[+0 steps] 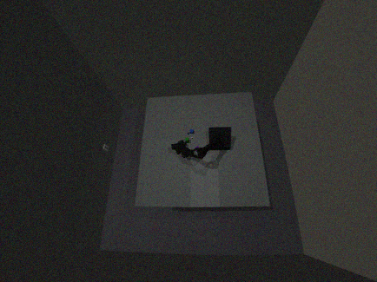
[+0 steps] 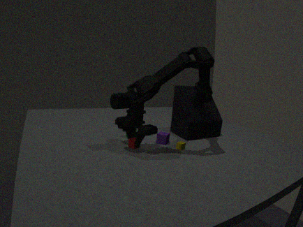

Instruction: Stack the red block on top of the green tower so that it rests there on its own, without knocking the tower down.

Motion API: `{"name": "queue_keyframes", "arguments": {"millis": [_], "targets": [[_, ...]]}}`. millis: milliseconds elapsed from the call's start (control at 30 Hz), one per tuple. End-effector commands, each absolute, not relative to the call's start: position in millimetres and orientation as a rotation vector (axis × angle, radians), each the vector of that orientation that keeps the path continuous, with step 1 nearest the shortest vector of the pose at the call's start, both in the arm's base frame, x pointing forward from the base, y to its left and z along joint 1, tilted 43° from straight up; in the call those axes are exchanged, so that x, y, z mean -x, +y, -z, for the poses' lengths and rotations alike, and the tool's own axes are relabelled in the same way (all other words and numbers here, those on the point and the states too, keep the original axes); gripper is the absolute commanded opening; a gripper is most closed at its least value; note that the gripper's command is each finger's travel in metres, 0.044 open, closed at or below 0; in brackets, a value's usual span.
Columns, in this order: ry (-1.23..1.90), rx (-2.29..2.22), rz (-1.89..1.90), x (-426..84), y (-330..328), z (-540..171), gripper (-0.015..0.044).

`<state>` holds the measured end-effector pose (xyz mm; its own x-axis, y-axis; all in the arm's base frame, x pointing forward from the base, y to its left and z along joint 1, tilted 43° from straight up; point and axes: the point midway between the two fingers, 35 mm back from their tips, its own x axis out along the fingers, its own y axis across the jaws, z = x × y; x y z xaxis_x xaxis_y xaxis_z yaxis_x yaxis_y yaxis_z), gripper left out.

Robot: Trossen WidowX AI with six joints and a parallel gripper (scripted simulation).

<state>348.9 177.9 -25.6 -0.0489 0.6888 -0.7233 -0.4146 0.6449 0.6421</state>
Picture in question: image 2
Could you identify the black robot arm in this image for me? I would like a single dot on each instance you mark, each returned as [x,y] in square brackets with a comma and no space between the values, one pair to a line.
[148,86]

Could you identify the purple block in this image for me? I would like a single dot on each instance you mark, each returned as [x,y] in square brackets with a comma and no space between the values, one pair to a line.
[163,138]

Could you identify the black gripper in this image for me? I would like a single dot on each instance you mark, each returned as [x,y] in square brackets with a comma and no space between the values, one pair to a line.
[142,130]

